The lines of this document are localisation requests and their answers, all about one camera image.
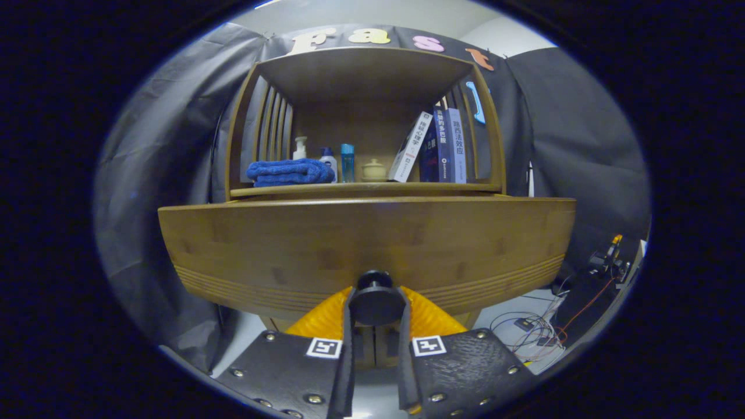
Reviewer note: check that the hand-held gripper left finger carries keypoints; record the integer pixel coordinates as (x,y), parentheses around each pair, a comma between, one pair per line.
(349,372)

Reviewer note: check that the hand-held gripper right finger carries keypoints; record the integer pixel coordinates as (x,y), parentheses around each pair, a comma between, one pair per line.
(404,372)

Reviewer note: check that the wooden drawer with black knob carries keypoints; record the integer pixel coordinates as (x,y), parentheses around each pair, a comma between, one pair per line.
(291,250)

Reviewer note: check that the wooden cabinet door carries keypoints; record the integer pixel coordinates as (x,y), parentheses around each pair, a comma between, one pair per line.
(389,349)
(364,349)

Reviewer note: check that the wooden countertop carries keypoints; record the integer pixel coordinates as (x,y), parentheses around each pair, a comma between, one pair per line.
(372,189)

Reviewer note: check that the wooden cabinet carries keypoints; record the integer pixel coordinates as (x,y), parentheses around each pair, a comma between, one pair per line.
(361,75)

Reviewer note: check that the small black box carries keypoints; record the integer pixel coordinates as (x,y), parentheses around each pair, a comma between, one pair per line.
(524,324)

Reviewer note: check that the beige lidded tea cup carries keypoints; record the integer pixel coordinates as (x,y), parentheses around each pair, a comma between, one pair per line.
(373,171)

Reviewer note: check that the clear blue bottle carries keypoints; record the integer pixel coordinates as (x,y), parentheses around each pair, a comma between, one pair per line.
(347,166)

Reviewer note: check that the folded blue towel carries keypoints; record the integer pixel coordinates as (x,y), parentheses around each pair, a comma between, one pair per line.
(288,173)

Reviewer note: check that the white bottle with blue cap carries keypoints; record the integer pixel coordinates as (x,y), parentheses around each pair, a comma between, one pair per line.
(329,156)

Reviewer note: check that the dark blue book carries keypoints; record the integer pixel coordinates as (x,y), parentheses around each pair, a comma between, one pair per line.
(439,151)

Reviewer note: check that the white book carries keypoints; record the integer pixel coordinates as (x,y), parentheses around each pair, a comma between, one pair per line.
(410,148)

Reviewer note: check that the white pump bottle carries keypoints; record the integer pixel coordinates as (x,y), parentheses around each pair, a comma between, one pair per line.
(300,152)

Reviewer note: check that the pale blue book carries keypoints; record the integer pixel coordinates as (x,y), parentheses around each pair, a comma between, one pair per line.
(457,148)

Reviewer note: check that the black device with orange tip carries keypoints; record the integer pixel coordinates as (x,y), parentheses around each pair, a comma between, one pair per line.
(608,259)

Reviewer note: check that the black backdrop cloth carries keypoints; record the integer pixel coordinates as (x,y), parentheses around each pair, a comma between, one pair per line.
(151,145)

